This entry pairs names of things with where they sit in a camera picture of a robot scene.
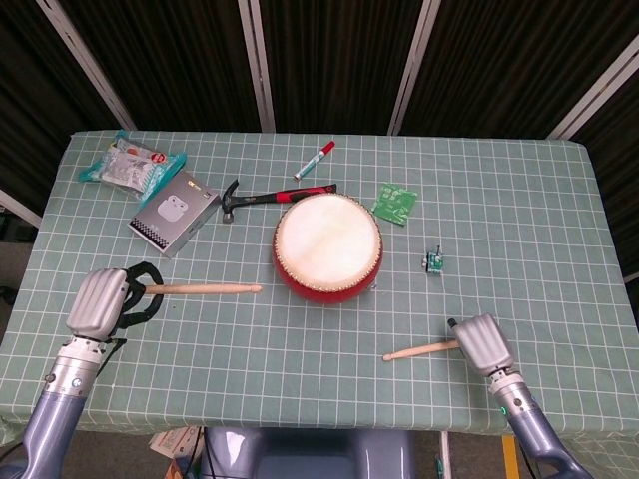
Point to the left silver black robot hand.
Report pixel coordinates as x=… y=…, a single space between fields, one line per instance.
x=95 y=304

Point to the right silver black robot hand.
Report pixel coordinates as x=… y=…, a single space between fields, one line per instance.
x=484 y=344

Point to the wooden drumstick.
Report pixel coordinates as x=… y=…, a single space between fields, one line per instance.
x=209 y=289
x=419 y=350

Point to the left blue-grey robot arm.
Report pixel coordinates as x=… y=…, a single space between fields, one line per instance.
x=55 y=414

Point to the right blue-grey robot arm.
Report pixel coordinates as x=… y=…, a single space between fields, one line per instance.
x=534 y=429

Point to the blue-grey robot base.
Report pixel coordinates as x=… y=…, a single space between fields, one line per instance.
x=309 y=454

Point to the small green electronic module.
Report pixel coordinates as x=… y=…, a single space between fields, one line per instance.
x=434 y=263

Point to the white table leg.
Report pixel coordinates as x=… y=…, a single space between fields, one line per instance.
x=445 y=454

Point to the grey earbuds box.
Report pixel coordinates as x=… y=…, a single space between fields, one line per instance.
x=175 y=214

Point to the teal snack packet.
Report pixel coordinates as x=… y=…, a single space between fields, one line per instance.
x=125 y=164

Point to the white printed cardboard box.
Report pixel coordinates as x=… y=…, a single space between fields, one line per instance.
x=175 y=441

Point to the green checked tablecloth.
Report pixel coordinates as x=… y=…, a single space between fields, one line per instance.
x=249 y=359

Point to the green circuit board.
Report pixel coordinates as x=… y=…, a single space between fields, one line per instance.
x=394 y=202

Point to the red drum white skin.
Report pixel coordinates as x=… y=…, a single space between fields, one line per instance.
x=327 y=239

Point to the black red claw hammer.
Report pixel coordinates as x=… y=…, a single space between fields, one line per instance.
x=259 y=198

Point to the white marker red cap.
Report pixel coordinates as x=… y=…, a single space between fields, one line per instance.
x=314 y=160

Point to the white partition post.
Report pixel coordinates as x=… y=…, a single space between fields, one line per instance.
x=257 y=65
x=414 y=65
x=87 y=65
x=17 y=207
x=599 y=92

